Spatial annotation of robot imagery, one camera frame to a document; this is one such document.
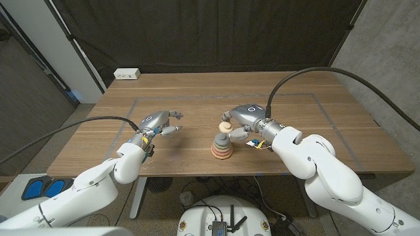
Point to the white power strip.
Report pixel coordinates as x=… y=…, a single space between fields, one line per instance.
x=126 y=73

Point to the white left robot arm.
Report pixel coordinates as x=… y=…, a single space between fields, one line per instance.
x=75 y=196

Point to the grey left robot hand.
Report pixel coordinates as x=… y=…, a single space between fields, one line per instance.
x=154 y=120

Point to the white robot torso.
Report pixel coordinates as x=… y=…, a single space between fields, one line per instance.
x=65 y=231

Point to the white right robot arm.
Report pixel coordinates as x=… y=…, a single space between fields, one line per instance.
x=328 y=170

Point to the black power adapter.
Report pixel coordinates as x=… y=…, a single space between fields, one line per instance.
x=285 y=227

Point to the black backdrop curtain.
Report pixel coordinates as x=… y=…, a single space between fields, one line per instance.
x=210 y=32

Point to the radio module with antennas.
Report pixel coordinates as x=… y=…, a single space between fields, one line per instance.
x=219 y=227

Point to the round black fan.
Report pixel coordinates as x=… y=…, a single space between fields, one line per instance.
x=159 y=184

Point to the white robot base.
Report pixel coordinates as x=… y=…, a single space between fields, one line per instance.
x=197 y=219

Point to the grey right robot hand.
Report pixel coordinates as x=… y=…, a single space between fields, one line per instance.
x=251 y=114

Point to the black backdrop stand pole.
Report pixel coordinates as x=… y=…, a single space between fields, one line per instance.
x=351 y=26
x=70 y=37

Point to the blue foot pedal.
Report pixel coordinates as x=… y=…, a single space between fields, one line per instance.
x=33 y=189

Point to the grey round floor object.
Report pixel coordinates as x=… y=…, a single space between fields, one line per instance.
x=187 y=198

